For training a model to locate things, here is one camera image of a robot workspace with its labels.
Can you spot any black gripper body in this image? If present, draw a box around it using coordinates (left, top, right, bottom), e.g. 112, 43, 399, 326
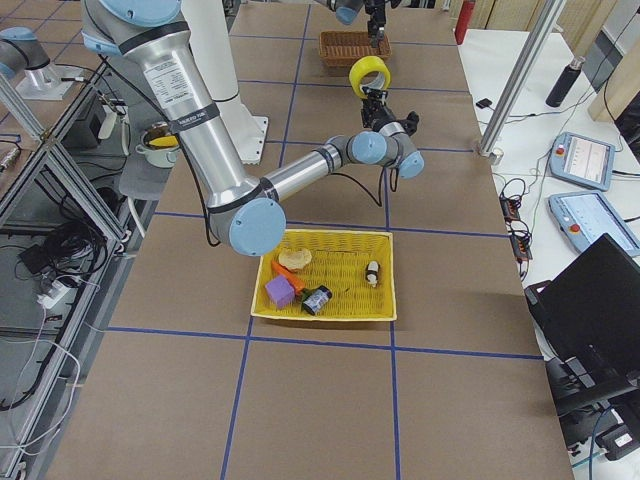
361, 99, 395, 129
364, 0, 386, 31

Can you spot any yellow tape roll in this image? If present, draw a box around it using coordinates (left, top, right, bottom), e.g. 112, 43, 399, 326
348, 55, 391, 99

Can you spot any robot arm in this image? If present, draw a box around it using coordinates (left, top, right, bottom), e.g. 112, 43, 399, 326
1, 1, 386, 99
81, 1, 424, 256

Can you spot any brown wicker basket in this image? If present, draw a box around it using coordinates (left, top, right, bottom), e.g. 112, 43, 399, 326
318, 31, 392, 68

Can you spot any yellow plastic basket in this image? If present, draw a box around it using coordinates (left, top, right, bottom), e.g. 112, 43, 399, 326
251, 229, 397, 322

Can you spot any red cylinder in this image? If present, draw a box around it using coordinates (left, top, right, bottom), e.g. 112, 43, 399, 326
454, 0, 476, 45

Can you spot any small black device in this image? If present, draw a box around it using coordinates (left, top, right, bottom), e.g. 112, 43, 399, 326
475, 98, 493, 109

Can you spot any panda figurine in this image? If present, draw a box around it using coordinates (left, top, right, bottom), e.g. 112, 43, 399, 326
365, 260, 380, 288

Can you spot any croissant toy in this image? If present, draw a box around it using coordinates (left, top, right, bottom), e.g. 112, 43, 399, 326
278, 248, 312, 272

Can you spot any black water bottle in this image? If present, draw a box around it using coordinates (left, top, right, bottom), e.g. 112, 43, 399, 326
545, 56, 585, 108

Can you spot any orange carrot toy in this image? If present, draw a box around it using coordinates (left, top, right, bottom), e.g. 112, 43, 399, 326
271, 260, 306, 294

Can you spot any orange black connector box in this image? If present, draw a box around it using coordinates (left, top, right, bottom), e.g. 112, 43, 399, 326
499, 195, 532, 263

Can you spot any small dark jar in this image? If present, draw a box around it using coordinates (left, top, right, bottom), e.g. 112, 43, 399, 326
301, 285, 333, 316

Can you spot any purple cube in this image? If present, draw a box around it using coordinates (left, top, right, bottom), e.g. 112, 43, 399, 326
265, 276, 295, 309

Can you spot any teach pendant far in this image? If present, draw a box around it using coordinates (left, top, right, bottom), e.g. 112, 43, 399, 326
549, 132, 616, 191

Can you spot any teach pendant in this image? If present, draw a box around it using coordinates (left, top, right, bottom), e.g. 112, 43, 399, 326
549, 132, 616, 191
548, 191, 639, 257

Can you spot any white pot with corn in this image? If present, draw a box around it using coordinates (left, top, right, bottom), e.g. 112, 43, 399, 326
135, 122, 179, 169

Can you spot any teach pendant near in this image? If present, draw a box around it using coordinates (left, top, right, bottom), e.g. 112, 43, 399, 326
548, 191, 639, 257

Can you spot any black laptop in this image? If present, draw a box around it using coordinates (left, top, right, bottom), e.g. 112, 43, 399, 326
525, 234, 639, 416

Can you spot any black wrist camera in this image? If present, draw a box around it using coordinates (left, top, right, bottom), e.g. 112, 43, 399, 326
397, 111, 420, 137

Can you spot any aluminium frame post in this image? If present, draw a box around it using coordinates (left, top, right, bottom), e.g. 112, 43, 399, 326
477, 0, 566, 166

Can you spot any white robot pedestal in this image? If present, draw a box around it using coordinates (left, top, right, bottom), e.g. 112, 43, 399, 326
181, 0, 269, 165

